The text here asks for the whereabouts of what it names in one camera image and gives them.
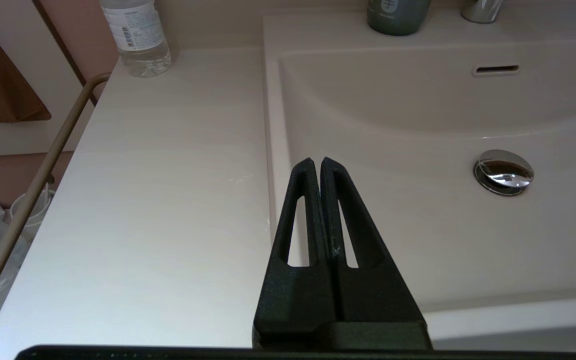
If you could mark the slim clear plastic bottle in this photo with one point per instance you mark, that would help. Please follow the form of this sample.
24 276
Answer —
138 40

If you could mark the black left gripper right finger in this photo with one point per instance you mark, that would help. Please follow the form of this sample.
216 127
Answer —
368 295

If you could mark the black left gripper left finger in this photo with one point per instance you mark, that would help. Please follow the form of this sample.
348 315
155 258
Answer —
298 295

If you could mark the chrome drain stopper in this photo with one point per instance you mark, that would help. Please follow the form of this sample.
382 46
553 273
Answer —
504 171

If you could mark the beige metal towel rail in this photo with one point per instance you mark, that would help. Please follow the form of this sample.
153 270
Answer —
42 175

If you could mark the grey soap pump bottle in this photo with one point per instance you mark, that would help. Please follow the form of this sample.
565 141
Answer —
398 17

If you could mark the white paper cup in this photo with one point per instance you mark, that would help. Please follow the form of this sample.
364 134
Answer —
40 210

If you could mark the chrome sink faucet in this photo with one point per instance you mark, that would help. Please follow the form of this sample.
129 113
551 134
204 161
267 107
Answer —
480 10

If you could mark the beige sink basin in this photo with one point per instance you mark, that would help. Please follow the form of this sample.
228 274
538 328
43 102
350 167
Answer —
418 150

